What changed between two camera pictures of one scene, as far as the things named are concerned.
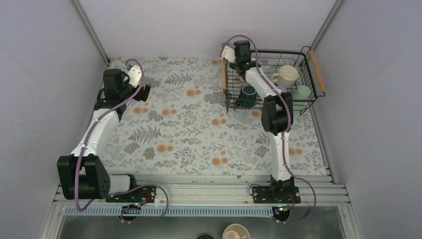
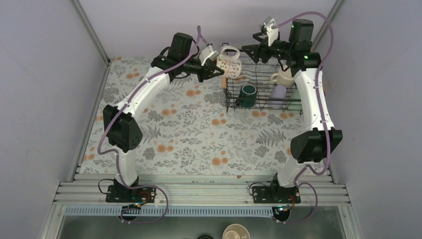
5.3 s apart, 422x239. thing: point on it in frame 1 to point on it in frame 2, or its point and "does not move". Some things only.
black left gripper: [144, 96] to [205, 72]
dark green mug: [248, 96] does not move
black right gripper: [231, 66] to [256, 48]
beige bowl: [236, 231] does not move
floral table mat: [183, 128] does not move
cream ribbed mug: [286, 76] does not move
